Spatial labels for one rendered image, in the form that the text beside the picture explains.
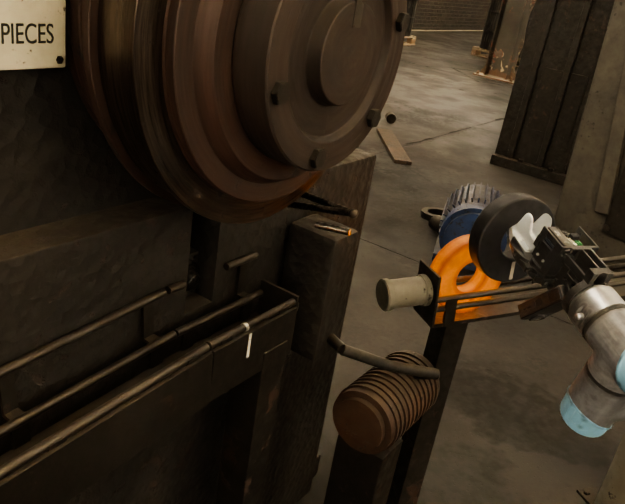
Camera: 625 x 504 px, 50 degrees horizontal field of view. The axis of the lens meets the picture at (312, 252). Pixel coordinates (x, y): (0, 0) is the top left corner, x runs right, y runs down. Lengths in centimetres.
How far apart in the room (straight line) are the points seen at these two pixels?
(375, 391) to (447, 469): 78
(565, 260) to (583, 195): 252
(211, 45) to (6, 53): 20
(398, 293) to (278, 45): 64
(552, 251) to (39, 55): 74
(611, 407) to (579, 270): 20
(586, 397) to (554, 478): 104
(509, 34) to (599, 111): 626
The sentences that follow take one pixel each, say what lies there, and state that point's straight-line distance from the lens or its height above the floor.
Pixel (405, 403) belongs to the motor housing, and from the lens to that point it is 125.
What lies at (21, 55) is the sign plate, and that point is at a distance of 77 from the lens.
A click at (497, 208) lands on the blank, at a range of 115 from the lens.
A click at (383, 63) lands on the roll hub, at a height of 110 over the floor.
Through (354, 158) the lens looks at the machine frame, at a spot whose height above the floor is 87.
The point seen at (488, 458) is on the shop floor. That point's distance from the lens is 205.
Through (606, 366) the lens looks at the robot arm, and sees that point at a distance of 101.
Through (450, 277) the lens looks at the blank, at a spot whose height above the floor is 71.
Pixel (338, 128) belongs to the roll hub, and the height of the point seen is 102.
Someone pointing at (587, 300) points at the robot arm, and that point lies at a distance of 103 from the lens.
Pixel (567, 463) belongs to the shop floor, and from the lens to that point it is 215.
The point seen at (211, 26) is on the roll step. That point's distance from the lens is 70.
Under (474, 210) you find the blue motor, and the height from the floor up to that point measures 32.
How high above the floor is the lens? 122
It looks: 24 degrees down
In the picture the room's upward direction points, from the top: 10 degrees clockwise
